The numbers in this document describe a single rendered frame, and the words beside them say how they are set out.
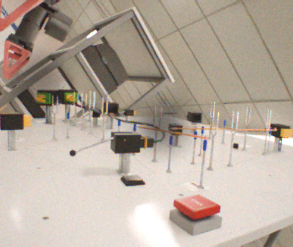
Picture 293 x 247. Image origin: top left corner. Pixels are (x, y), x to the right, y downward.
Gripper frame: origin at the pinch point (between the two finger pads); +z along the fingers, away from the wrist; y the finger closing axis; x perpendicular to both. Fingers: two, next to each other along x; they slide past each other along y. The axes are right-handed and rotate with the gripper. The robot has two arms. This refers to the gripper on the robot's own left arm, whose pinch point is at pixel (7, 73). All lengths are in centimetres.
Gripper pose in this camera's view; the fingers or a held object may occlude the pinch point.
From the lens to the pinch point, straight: 82.5
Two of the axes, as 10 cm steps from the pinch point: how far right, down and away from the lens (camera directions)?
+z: -3.6, 9.2, -1.6
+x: -8.3, -3.9, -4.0
